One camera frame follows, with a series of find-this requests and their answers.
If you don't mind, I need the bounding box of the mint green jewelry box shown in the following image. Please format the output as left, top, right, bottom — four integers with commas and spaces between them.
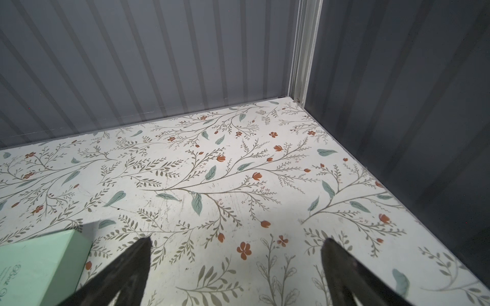
1, 229, 92, 305

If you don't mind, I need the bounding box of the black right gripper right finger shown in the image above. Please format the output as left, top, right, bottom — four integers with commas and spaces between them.
321, 238, 410, 306

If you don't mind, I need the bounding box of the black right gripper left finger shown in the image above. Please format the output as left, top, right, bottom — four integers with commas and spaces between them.
60, 237, 152, 305

